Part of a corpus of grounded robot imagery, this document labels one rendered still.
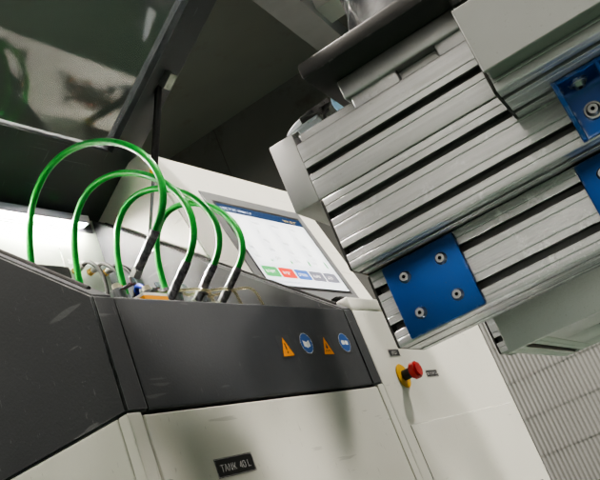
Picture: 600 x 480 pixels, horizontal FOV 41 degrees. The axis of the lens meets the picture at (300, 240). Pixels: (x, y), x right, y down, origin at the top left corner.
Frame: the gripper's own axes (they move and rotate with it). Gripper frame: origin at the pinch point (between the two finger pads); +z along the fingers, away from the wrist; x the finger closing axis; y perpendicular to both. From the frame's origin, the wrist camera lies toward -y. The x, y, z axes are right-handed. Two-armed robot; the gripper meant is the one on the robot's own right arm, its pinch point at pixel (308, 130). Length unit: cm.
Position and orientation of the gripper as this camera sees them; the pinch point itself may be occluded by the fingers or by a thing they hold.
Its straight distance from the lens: 201.6
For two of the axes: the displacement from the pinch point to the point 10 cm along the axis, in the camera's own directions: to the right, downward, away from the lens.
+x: 7.1, -2.0, 6.7
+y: 4.6, 8.6, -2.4
